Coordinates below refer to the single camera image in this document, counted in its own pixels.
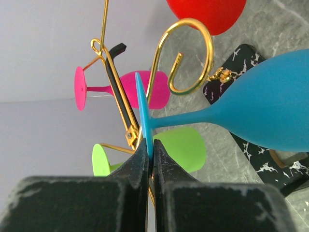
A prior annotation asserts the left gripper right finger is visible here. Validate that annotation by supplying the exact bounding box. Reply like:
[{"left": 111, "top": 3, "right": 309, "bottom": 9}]
[{"left": 154, "top": 140, "right": 296, "bottom": 232}]

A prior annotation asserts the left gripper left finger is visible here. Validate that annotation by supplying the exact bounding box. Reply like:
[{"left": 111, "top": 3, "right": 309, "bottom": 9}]
[{"left": 0, "top": 140, "right": 149, "bottom": 232}]

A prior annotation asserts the green plastic wine glass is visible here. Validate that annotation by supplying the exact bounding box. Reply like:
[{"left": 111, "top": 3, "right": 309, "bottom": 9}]
[{"left": 92, "top": 127, "right": 206, "bottom": 176}]

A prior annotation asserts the pink plastic wine glass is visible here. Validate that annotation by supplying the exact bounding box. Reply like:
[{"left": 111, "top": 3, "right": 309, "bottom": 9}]
[{"left": 74, "top": 66, "right": 171, "bottom": 112}]

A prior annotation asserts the blue plastic wine glass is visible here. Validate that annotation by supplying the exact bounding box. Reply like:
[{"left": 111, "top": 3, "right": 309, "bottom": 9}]
[{"left": 135, "top": 49, "right": 309, "bottom": 162}]

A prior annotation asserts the red plastic wine glass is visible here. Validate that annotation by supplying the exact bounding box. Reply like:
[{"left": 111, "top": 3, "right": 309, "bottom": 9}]
[{"left": 167, "top": 0, "right": 247, "bottom": 35}]

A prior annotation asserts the gold wine glass rack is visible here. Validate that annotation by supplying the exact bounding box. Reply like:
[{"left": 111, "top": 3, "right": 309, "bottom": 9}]
[{"left": 83, "top": 0, "right": 309, "bottom": 207}]

